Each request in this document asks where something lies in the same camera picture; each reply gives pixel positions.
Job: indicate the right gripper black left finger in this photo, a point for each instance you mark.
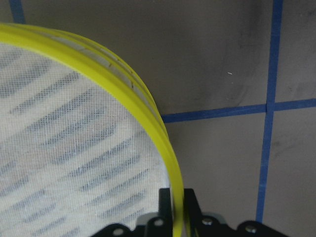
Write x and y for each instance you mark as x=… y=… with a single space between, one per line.
x=165 y=210

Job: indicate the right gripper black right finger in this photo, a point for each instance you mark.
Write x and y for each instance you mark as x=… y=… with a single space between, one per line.
x=192 y=210

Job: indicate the yellow steamer layer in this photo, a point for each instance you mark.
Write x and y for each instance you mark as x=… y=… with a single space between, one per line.
x=82 y=143

